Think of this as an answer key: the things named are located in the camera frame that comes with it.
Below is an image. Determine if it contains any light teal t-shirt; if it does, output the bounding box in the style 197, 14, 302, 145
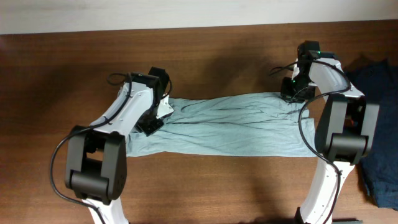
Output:
126, 93, 315, 157

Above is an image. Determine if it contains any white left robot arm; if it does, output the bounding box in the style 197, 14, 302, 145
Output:
65, 67, 174, 223

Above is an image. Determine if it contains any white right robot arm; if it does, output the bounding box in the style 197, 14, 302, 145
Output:
281, 50, 379, 223

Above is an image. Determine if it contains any dark blue folded garment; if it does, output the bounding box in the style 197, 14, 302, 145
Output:
346, 59, 397, 210

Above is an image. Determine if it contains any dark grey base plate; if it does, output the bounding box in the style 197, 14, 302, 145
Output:
331, 220, 363, 224

